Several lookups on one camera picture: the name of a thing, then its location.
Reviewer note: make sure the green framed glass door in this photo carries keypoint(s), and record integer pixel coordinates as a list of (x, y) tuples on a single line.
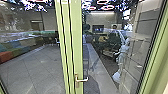
[(77, 40), (61, 43)]

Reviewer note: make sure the orange outdoor bench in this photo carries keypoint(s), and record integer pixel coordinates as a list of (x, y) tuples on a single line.
[(5, 56)]

